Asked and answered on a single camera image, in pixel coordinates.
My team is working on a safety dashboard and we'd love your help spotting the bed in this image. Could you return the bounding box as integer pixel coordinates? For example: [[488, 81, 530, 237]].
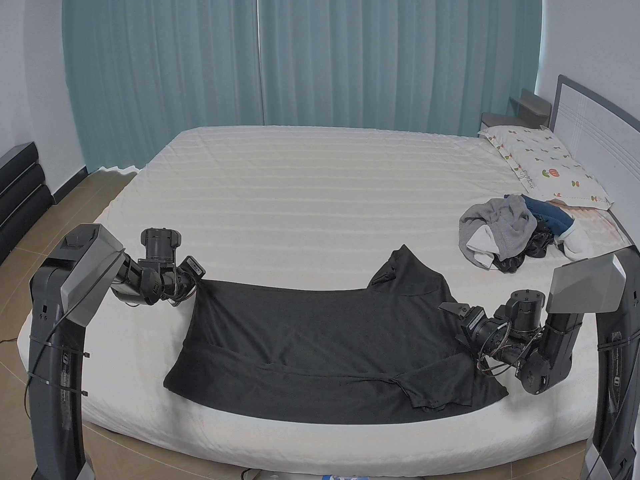
[[17, 74, 640, 476]]

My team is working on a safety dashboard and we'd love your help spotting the blue-green curtain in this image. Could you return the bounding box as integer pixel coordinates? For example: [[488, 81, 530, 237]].
[[61, 0, 263, 171], [257, 0, 543, 136]]

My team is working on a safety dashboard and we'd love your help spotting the black T-shirt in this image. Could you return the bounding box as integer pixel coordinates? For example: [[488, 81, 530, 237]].
[[162, 244, 510, 425]]

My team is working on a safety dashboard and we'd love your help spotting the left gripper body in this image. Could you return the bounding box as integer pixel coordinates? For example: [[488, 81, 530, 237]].
[[170, 255, 207, 301]]

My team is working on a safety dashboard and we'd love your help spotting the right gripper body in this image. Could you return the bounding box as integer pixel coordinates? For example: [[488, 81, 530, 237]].
[[460, 307, 503, 359]]

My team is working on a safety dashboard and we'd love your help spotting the black chest of drawers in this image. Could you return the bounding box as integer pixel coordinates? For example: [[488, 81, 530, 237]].
[[0, 141, 53, 264]]

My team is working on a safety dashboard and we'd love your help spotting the grey bedside table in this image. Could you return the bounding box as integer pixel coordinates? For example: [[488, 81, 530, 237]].
[[481, 88, 552, 130]]

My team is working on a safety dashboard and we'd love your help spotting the white printed pillow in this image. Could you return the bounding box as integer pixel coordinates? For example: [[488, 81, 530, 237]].
[[478, 125, 615, 210]]

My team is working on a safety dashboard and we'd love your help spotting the pile of clothes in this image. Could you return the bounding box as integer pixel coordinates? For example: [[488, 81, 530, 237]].
[[458, 194, 588, 274]]

